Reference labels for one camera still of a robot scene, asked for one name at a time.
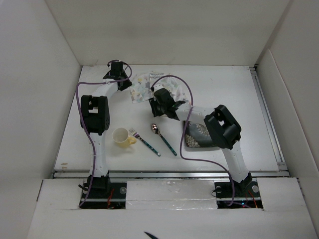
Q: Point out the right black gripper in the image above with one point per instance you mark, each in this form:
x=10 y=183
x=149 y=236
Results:
x=153 y=104

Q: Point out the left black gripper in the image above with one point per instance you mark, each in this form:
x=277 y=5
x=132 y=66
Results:
x=127 y=83

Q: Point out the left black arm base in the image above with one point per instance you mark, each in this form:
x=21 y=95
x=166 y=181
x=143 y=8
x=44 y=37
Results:
x=103 y=194

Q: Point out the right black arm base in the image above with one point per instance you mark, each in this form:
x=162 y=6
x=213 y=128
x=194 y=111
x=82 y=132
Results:
x=250 y=198

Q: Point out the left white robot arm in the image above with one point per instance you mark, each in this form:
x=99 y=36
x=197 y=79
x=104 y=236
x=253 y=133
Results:
x=95 y=120

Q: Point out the yellow ceramic mug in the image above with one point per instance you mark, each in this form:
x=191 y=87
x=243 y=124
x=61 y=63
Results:
x=122 y=139

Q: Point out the black floral square plate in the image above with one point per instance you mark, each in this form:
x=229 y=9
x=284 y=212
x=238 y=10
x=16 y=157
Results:
x=197 y=138

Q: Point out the spoon with teal handle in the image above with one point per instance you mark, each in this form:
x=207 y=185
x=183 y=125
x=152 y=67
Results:
x=156 y=130

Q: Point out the fork with teal handle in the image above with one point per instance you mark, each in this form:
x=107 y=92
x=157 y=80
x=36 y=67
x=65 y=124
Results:
x=136 y=135

